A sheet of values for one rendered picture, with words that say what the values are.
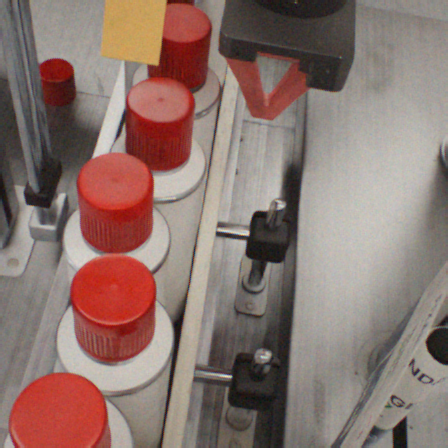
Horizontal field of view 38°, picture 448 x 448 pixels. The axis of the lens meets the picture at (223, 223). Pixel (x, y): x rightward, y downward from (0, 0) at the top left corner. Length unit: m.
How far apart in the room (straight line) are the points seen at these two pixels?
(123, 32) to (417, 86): 0.39
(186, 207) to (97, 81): 0.36
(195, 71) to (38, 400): 0.20
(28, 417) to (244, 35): 0.19
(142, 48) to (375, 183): 0.29
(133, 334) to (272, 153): 0.41
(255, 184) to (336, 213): 0.10
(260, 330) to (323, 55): 0.28
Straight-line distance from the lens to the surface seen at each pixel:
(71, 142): 0.64
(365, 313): 0.51
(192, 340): 0.43
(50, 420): 0.24
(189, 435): 0.45
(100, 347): 0.27
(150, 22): 0.35
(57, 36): 0.75
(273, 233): 0.48
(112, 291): 0.26
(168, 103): 0.32
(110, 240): 0.29
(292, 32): 0.33
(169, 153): 0.32
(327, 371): 0.48
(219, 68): 0.56
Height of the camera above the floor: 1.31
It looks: 55 degrees down
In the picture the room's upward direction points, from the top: 12 degrees clockwise
